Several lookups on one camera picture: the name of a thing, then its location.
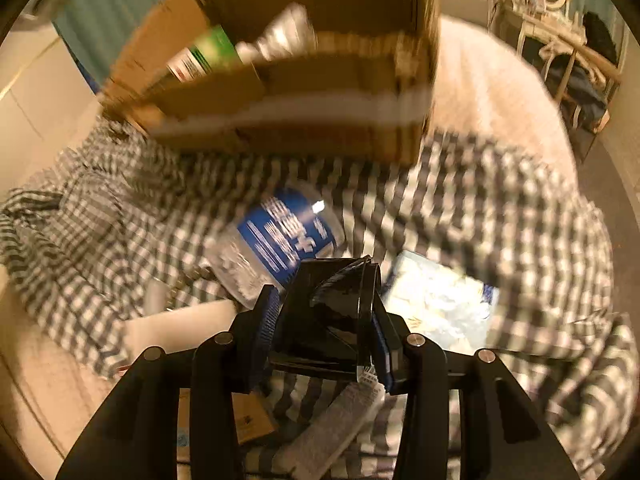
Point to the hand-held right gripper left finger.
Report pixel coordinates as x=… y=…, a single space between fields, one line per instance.
x=265 y=340

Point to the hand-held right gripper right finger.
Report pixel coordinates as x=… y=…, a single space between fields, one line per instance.
x=382 y=360

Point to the white plastic tube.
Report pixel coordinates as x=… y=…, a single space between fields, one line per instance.
x=330 y=430

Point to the clear jar with blue label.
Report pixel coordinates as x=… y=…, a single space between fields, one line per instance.
x=280 y=240

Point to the torn cardboard box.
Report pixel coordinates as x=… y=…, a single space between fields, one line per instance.
x=300 y=125

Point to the white green-striped medicine box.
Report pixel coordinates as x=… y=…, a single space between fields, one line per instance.
x=200 y=55

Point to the silver foil blister pack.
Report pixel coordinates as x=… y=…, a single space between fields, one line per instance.
x=280 y=35

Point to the light blue tissue pack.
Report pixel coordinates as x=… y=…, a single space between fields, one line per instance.
x=435 y=300

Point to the small brown cardboard box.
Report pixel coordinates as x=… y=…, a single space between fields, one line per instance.
x=250 y=420

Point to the white block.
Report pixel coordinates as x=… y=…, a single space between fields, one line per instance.
x=180 y=325

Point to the grey checked cloth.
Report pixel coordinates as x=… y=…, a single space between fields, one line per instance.
x=475 y=210

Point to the wooden chair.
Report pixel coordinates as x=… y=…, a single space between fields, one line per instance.
x=600 y=72

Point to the grey small fridge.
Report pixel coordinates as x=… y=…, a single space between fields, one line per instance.
x=465 y=5

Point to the white dressing table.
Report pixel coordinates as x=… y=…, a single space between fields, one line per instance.
x=565 y=35

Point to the wide green curtain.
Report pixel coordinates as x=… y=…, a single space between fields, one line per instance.
x=110 y=0

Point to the black bag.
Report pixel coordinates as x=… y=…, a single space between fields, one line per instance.
x=600 y=35

